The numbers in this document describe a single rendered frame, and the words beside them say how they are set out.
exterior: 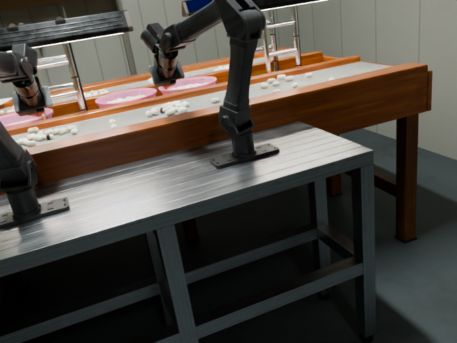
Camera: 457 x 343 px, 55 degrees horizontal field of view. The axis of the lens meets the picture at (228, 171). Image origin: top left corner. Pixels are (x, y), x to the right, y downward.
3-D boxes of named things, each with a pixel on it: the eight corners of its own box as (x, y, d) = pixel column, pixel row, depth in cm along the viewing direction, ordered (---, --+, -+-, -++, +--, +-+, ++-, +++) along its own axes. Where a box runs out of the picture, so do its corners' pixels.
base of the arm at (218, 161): (205, 136, 126) (213, 142, 120) (266, 120, 132) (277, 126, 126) (209, 162, 129) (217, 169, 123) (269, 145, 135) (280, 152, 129)
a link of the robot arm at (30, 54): (15, 60, 125) (-9, 34, 114) (45, 56, 125) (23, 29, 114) (13, 96, 121) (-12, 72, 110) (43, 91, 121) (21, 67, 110)
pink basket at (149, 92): (172, 111, 193) (168, 90, 190) (118, 128, 178) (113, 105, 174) (141, 105, 212) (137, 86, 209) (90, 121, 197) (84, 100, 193)
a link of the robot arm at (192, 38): (156, 32, 126) (230, -16, 105) (177, 28, 133) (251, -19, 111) (172, 73, 128) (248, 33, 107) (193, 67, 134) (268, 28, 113)
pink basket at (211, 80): (228, 102, 195) (224, 80, 191) (169, 115, 187) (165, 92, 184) (209, 93, 218) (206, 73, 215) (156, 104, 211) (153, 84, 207)
